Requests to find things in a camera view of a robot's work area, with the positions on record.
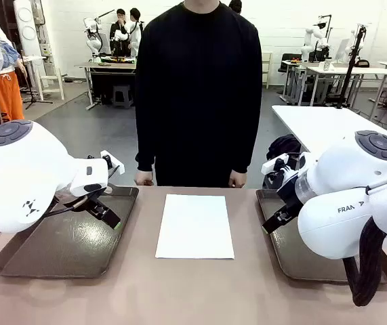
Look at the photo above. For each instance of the grey plastic stool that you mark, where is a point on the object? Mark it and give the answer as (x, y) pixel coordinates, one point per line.
(122, 93)

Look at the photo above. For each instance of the wooden top background table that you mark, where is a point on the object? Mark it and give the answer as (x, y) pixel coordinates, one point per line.
(112, 65)

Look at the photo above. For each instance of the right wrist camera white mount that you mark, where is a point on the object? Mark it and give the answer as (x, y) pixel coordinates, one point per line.
(276, 164)

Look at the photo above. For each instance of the white monitor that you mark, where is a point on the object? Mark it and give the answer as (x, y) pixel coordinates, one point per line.
(342, 49)

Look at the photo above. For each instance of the black pole stand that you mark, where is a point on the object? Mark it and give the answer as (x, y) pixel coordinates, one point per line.
(350, 71)

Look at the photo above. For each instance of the long white background table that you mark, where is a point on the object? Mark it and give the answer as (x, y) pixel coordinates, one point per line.
(349, 70)

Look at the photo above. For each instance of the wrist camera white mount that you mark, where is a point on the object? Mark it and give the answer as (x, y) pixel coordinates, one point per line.
(276, 164)
(115, 166)

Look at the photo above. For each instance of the white paper cup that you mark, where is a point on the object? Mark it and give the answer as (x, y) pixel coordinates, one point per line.
(327, 65)

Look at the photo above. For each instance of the background person white shirt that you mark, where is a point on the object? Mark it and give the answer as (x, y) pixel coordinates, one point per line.
(135, 17)

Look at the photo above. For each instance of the white cabinet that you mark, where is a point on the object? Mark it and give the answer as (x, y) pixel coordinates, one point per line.
(267, 67)

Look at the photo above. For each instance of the tall white air conditioner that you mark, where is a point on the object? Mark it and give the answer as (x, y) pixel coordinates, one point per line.
(27, 30)

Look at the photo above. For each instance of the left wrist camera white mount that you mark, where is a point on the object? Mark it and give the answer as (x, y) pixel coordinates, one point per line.
(115, 166)

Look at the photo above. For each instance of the person left hand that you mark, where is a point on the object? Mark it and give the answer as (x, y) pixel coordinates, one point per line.
(238, 179)

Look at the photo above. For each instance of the person orange trousers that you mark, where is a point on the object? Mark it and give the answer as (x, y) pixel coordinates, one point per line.
(8, 98)

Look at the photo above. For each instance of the black floor tripod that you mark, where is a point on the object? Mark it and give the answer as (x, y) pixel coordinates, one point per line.
(39, 100)

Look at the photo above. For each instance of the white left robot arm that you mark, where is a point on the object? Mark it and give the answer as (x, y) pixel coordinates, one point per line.
(27, 169)

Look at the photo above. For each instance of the white A4 paper stack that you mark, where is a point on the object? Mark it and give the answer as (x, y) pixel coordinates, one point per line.
(194, 227)

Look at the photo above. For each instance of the background white robot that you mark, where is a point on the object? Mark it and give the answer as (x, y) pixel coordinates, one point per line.
(310, 37)
(122, 35)
(93, 44)

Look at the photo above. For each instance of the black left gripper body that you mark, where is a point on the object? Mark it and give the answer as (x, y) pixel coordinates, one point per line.
(78, 199)

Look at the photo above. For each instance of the person left forearm black sleeve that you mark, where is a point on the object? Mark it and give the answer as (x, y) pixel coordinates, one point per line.
(247, 142)

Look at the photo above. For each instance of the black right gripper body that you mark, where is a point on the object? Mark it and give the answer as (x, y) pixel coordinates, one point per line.
(286, 189)

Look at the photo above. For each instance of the background person dark jacket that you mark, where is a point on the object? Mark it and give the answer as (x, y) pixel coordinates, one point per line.
(117, 47)

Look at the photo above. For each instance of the brown plastic tray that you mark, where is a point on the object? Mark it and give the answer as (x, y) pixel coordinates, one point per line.
(71, 250)
(288, 250)

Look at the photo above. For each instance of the black office chair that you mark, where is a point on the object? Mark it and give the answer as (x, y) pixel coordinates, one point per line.
(289, 59)

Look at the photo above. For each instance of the person black sweater torso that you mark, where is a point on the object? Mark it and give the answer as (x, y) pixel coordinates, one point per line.
(196, 84)

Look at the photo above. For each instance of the white wooden stool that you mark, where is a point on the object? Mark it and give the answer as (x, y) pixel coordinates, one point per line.
(51, 79)

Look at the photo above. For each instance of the person right forearm black sleeve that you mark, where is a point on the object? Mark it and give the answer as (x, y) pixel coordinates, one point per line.
(145, 142)

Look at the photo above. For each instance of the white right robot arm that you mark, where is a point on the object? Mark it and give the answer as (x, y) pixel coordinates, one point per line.
(342, 216)

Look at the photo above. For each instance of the person right hand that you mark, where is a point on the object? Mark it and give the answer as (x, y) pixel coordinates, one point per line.
(144, 178)

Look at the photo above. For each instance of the background person dark hair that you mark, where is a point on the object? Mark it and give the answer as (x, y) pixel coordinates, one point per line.
(235, 6)

